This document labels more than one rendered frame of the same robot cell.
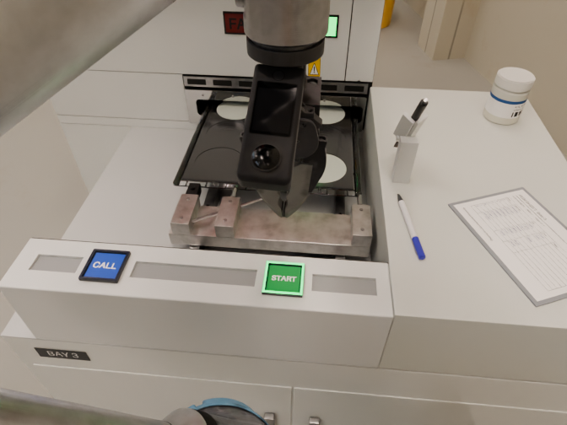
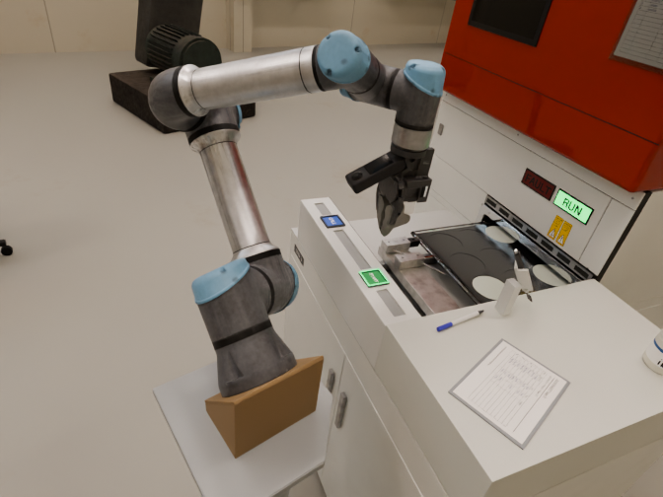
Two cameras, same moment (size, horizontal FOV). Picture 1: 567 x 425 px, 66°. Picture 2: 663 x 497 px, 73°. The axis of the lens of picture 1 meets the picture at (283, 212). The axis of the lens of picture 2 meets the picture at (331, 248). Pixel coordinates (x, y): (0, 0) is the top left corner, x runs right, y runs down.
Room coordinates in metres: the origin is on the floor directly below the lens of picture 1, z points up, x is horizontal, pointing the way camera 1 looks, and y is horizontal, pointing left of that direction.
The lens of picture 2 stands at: (-0.16, -0.66, 1.62)
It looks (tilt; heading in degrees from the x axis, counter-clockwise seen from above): 35 degrees down; 58
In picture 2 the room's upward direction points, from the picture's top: 8 degrees clockwise
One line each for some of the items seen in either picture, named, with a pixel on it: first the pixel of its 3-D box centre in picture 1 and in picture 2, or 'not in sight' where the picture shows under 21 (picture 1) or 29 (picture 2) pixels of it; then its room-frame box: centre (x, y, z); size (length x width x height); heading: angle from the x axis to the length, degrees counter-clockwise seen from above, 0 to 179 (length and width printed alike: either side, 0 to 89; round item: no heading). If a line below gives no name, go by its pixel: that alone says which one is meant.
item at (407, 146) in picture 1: (406, 142); (517, 287); (0.61, -0.21, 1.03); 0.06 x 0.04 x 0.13; 175
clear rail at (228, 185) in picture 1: (266, 188); (445, 268); (0.66, 0.03, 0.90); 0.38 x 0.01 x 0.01; 85
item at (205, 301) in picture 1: (202, 302); (347, 270); (0.39, 0.12, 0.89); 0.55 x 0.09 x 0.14; 85
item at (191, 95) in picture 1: (274, 110); (523, 250); (0.96, 0.02, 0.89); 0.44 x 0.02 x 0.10; 85
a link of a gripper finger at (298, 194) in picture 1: (298, 178); (398, 220); (0.40, -0.02, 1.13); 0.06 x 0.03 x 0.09; 175
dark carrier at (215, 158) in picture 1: (275, 136); (496, 258); (0.84, 0.02, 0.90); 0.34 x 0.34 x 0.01; 85
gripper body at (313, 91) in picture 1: (285, 93); (405, 173); (0.40, 0.00, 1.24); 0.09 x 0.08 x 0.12; 175
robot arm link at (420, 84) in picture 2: not in sight; (418, 94); (0.39, 0.00, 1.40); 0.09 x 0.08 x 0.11; 125
